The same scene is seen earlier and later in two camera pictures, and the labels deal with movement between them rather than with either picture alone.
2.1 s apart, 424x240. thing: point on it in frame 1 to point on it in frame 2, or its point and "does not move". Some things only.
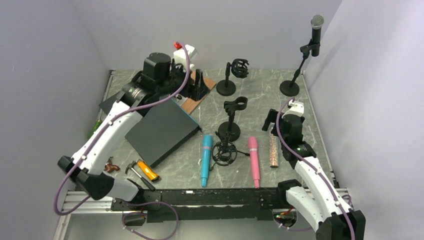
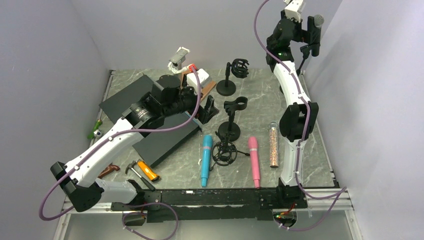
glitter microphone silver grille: (273, 142) does not move
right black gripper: (272, 117) to (303, 35)
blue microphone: (206, 148) does not move
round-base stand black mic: (291, 88) does not move
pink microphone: (253, 147) does not move
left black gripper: (195, 91) to (205, 115)
